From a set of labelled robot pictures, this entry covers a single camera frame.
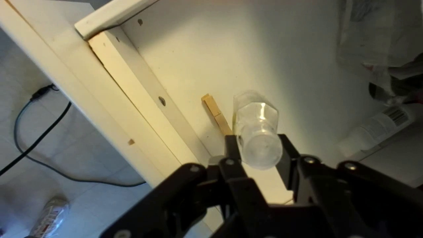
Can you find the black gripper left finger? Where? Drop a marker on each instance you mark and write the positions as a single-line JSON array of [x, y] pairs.
[[245, 210]]

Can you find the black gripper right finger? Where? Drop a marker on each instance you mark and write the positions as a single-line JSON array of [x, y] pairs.
[[321, 197]]

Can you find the clear plastic bottle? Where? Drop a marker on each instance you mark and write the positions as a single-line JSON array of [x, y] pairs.
[[255, 127]]

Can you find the white kitchen drawer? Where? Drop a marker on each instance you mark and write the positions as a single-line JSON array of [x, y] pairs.
[[140, 82]]

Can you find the labelled white bottle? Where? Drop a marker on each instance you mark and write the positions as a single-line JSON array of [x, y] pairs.
[[375, 129]]

